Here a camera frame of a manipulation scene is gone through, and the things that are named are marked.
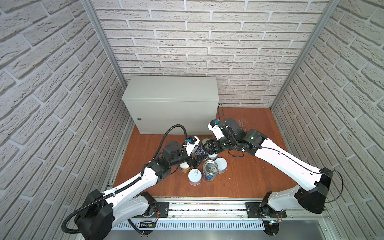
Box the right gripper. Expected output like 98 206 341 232
203 137 239 155

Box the tall dark blue can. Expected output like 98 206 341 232
195 145 209 164

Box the large blue can gold lid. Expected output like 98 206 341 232
203 160 219 182

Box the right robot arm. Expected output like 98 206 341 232
203 119 333 217

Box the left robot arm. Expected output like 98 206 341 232
74 142 202 240

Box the white can near right gripper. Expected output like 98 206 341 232
208 154 218 161

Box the yellow can with pull tab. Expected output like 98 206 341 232
202 138 210 145

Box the orange can with white lid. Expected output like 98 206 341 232
180 162 190 173

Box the white can with pull tab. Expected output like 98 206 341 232
188 169 202 186

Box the white can with date stamp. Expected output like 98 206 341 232
215 158 228 174

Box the grey metal cabinet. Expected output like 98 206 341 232
122 76 219 135

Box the aluminium corner profile left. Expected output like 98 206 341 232
82 0 127 90

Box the aluminium corner profile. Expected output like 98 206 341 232
270 0 340 111
82 0 127 90

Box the aluminium corner profile right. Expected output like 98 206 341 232
270 0 340 111

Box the black corrugated cable conduit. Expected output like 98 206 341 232
61 124 188 234

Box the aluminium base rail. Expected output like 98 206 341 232
111 197 331 236

